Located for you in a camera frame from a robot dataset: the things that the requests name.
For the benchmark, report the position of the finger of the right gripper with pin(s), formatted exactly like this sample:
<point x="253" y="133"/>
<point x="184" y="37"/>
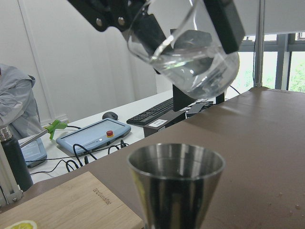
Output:
<point x="227" y="23"/>

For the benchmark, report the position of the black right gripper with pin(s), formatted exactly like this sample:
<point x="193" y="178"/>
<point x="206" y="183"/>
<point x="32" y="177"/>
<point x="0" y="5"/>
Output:
<point x="141" y="31"/>

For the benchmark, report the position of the clear glass measuring cup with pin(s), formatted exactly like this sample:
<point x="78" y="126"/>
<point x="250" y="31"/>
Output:
<point x="191" y="56"/>

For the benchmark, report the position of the steel double jigger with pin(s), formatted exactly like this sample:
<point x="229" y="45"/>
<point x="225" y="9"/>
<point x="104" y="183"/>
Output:
<point x="175" y="183"/>

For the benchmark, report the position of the black keyboard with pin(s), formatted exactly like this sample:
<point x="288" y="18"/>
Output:
<point x="152" y="114"/>

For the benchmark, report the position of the computer mouse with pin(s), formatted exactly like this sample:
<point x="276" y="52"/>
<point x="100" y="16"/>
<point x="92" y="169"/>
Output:
<point x="111" y="115"/>

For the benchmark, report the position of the blue teach pendant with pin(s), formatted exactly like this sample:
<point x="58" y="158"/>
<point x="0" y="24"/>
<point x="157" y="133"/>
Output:
<point x="97" y="135"/>
<point x="34" y="153"/>

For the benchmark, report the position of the black water bottle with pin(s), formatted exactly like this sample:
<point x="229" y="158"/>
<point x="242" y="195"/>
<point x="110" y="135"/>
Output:
<point x="15" y="159"/>

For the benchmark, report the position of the wooden cutting board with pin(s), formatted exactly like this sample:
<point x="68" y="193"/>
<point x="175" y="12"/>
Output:
<point x="81" y="203"/>

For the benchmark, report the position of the lemon slice on stick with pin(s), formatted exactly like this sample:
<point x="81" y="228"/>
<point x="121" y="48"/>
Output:
<point x="24" y="224"/>

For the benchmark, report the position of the aluminium frame post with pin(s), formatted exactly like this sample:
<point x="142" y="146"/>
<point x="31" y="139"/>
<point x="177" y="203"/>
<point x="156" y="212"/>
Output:
<point x="10" y="191"/>

